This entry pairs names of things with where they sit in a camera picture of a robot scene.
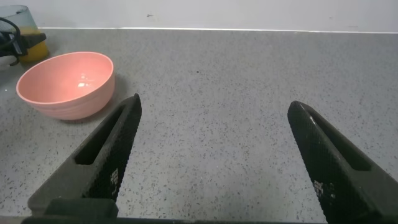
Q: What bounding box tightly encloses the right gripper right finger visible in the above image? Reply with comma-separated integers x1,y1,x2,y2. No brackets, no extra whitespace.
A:
287,100,398,224

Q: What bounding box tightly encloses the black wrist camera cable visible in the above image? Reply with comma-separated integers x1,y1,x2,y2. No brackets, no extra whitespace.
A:
0,17,22,67

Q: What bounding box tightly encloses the pink bowl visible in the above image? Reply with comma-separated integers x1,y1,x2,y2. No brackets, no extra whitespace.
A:
16,51,116,121

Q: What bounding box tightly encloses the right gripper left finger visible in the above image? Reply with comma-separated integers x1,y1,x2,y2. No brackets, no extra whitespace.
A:
27,93,142,218

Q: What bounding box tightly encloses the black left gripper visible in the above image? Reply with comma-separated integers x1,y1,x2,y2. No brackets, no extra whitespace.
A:
0,29,47,58

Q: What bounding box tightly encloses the clear plastic cup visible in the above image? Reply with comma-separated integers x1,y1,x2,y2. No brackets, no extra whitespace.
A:
0,4,50,65

